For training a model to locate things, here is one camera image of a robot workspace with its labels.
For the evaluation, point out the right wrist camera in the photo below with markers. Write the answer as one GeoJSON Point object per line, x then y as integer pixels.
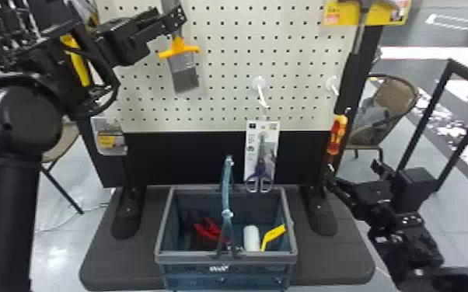
{"type": "Point", "coordinates": [417, 184]}

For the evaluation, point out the blue scissors on card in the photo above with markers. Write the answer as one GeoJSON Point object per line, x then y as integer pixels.
{"type": "Point", "coordinates": [261, 163]}

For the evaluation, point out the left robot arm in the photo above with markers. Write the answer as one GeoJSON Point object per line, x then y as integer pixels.
{"type": "Point", "coordinates": [5, 195]}

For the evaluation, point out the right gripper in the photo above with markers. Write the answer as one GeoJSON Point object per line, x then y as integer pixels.
{"type": "Point", "coordinates": [370, 199]}

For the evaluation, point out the red pliers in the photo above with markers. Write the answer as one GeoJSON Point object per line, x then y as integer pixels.
{"type": "Point", "coordinates": [207, 231]}

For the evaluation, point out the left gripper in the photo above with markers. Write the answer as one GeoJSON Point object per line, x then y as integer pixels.
{"type": "Point", "coordinates": [136, 22]}

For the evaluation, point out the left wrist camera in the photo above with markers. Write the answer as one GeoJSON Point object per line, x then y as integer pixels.
{"type": "Point", "coordinates": [123, 47]}

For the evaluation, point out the white pegboard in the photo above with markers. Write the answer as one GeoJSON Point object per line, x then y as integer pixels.
{"type": "Point", "coordinates": [234, 81]}

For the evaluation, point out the beige chair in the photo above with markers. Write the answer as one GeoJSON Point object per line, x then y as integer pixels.
{"type": "Point", "coordinates": [60, 142]}

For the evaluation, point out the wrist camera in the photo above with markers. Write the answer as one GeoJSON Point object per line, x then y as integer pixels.
{"type": "Point", "coordinates": [417, 184]}
{"type": "Point", "coordinates": [123, 47]}

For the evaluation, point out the blue basket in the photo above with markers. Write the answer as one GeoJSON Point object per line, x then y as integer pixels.
{"type": "Point", "coordinates": [226, 261]}

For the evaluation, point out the yellow grey paint brush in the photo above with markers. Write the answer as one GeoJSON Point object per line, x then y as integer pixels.
{"type": "Point", "coordinates": [183, 71]}

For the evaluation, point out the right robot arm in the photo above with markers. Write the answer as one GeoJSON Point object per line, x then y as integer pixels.
{"type": "Point", "coordinates": [413, 244]}

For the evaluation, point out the brown mesh chair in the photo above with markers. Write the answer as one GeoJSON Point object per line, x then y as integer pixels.
{"type": "Point", "coordinates": [389, 106]}

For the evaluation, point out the red yellow screwdriver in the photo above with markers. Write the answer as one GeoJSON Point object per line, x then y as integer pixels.
{"type": "Point", "coordinates": [337, 134]}

